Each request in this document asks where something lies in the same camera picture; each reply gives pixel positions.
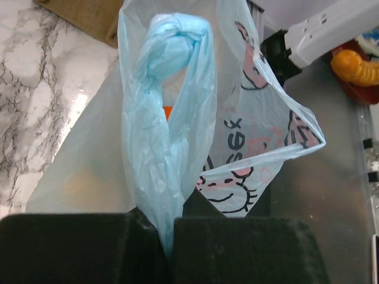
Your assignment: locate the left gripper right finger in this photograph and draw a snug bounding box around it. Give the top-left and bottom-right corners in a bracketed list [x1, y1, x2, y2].
[172, 190, 330, 283]

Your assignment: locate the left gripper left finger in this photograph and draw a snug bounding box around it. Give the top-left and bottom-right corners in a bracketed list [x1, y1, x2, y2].
[1, 212, 168, 283]

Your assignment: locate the light blue plastic bag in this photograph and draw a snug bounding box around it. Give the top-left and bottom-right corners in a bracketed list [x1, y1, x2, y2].
[25, 1, 326, 256]

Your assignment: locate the orange toy carrot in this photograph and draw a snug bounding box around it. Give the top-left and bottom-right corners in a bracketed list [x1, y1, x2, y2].
[163, 106, 173, 120]

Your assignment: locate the brown burlap tote bag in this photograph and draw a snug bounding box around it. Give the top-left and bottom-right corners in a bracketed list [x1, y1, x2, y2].
[36, 0, 123, 48]

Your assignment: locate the dark red plate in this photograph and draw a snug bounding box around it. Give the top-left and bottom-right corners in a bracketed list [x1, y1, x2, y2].
[327, 40, 378, 105]

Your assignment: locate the orange toy croissant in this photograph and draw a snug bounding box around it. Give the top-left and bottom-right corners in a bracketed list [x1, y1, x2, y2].
[330, 49, 378, 87]

